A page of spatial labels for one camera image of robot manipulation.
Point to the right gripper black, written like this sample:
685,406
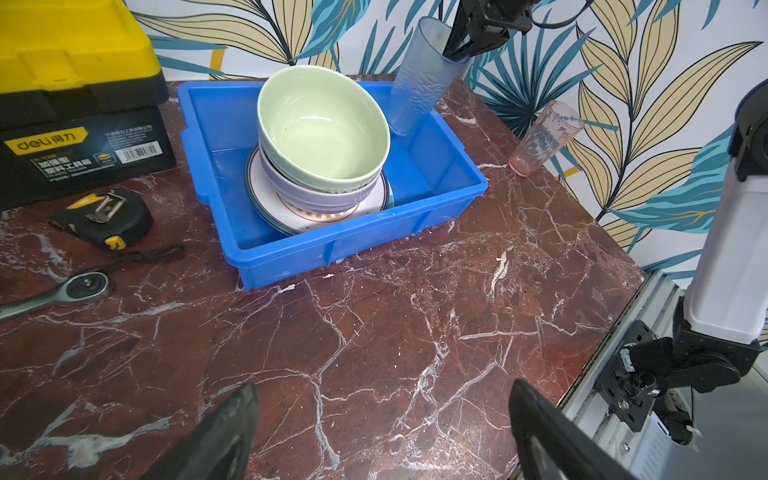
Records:
481,26

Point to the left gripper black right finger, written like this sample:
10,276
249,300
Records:
550,446

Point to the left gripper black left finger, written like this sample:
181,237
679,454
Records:
218,448

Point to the grey translucent plastic cup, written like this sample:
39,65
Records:
425,74

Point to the pink translucent plastic cup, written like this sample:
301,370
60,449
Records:
553,129

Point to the pale green bowl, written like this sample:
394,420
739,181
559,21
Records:
321,129

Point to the stack of lilac bowls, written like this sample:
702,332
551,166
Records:
316,201

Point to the white plate green rim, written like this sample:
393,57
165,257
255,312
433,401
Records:
264,199

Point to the orange patterned small plate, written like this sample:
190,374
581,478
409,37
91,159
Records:
376,201

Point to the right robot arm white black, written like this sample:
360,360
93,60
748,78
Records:
669,190

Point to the blue plastic bin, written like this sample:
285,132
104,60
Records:
432,177

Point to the yellow black tape measure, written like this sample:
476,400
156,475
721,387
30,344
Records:
111,220

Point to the yellow black toolbox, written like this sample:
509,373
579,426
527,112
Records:
81,90

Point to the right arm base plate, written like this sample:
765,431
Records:
635,377

